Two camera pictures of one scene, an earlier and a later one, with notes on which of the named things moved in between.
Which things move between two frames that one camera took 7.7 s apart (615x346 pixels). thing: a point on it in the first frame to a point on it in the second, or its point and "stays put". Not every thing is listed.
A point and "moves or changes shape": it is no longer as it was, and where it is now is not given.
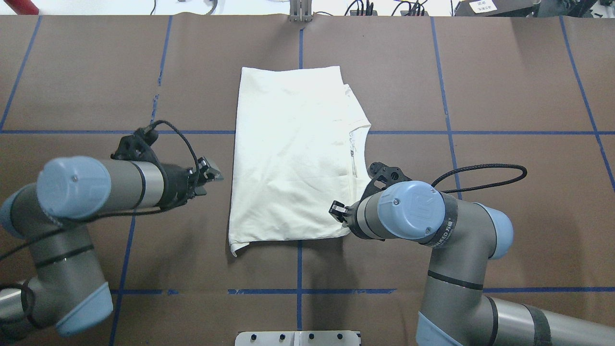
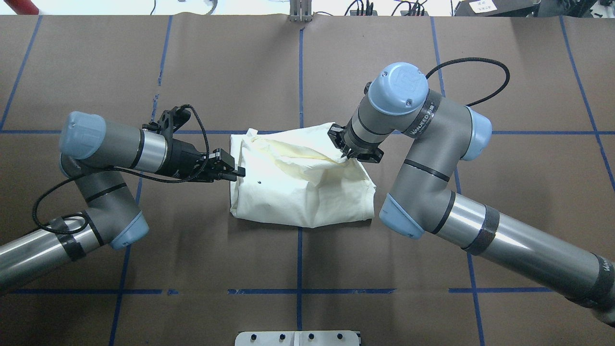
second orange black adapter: x=403 y=13 stays put
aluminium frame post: x=301 y=11 stays put
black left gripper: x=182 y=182 to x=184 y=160
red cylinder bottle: x=23 y=7 stays put
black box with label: x=496 y=8 stays put
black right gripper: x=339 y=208 to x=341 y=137
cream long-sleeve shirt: x=298 y=148 moves or changes shape
